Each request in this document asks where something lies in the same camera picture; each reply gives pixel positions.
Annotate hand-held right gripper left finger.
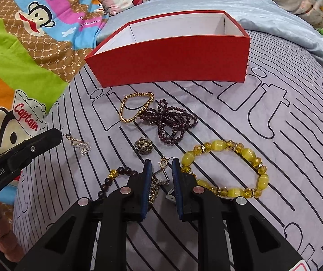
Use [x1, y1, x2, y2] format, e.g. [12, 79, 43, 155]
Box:
[14, 159, 154, 271]

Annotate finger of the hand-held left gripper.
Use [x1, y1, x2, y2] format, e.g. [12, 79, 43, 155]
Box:
[0, 128, 65, 174]

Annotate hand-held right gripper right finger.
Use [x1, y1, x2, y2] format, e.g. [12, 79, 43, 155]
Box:
[172, 158, 306, 271]

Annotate silver charm with stone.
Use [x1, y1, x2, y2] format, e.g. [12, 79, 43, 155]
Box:
[150, 156, 179, 204]

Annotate brown bead bracelet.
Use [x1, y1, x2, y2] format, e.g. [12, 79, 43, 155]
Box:
[98, 167, 146, 201]

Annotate dark flower brooch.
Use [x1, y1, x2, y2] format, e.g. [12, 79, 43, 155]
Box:
[134, 137, 151, 155]

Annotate silver flower pendant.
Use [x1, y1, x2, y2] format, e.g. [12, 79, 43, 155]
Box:
[62, 132, 91, 156]

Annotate dark purple bead bracelet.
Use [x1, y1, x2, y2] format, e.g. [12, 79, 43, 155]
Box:
[136, 99, 198, 144]

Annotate yellow bead bracelet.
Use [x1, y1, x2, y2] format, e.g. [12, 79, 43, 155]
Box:
[181, 139, 270, 199]

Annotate gold bead bracelet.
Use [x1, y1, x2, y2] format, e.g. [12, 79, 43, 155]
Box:
[119, 92, 155, 124]

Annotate red cardboard box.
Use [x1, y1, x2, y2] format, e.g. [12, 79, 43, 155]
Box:
[84, 10, 251, 89]

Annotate cartoon monkey printed blanket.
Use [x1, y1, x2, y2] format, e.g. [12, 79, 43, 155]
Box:
[0, 0, 114, 260]

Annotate grey lined bed sheet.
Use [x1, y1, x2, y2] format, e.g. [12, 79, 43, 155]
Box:
[12, 30, 323, 271]

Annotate light blue quilt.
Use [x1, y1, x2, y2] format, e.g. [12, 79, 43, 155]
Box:
[95, 0, 323, 85]

